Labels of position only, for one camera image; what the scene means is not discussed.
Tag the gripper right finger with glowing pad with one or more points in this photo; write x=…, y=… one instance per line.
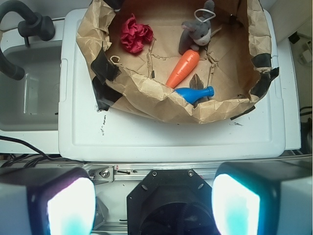
x=264, y=198

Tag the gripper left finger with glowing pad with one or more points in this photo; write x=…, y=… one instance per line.
x=46, y=201

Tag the blue plastic bottle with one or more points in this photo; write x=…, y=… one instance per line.
x=192, y=95

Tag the brown paper bag tray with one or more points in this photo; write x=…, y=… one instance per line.
x=236, y=62

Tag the orange toy carrot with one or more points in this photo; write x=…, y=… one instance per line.
x=183, y=68

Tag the grey plush bunny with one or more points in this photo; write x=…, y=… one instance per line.
x=197, y=33

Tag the crumpled red paper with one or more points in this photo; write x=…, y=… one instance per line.
x=134, y=35

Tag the aluminium rail frame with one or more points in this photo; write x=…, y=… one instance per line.
x=127, y=172

